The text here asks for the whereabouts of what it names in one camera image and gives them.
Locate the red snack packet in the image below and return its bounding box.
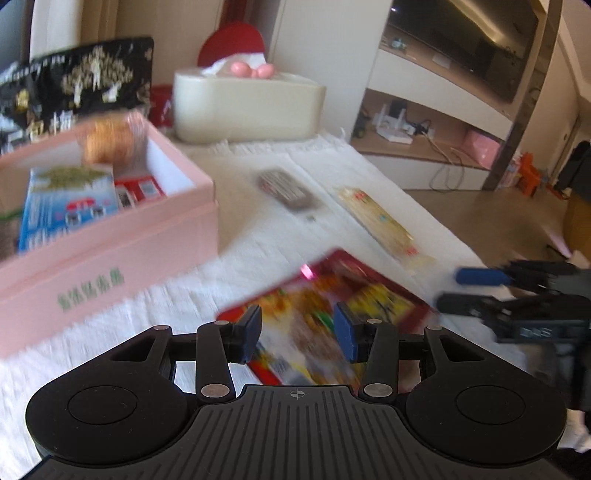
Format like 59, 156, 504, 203
216, 249, 433, 388

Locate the pink storage box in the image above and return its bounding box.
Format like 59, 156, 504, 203
461, 130, 501, 170

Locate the yellow noodle snack packet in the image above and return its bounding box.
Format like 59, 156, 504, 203
335, 187, 434, 271

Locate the blue snack packet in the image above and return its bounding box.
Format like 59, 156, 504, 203
18, 165, 119, 253

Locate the white woven tablecloth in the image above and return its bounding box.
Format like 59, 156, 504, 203
1, 136, 481, 479

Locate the white wifi router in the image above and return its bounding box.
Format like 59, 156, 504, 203
373, 104, 415, 145

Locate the pink cardboard box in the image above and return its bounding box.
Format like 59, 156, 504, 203
1, 113, 218, 357

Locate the black plum snack bag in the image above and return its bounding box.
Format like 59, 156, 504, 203
1, 36, 154, 154

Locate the small red packet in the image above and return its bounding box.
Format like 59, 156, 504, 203
114, 176, 165, 210

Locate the grey dark snack bar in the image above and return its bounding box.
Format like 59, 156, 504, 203
256, 169, 315, 212

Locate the orange round pastry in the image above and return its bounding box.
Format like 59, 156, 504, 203
80, 112, 146, 168

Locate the cream tissue box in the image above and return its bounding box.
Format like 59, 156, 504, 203
172, 68, 325, 144

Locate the white tv shelf unit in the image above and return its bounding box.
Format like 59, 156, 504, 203
249, 1, 562, 190

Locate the black television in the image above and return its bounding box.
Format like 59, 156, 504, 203
388, 0, 539, 102

